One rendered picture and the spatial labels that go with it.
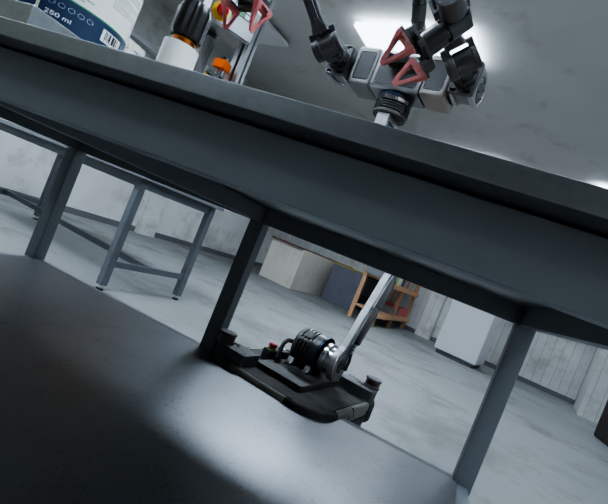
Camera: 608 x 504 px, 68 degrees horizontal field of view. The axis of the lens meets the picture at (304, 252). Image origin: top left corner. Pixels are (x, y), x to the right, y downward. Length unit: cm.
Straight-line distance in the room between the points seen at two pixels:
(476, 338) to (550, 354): 198
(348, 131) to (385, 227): 9
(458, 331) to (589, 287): 703
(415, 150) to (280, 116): 12
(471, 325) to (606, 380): 187
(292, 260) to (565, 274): 744
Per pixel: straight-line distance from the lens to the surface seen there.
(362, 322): 193
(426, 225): 39
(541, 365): 901
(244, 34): 169
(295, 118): 39
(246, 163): 44
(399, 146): 36
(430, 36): 114
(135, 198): 302
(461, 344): 739
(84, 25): 88
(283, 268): 783
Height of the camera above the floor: 72
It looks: level
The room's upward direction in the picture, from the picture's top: 22 degrees clockwise
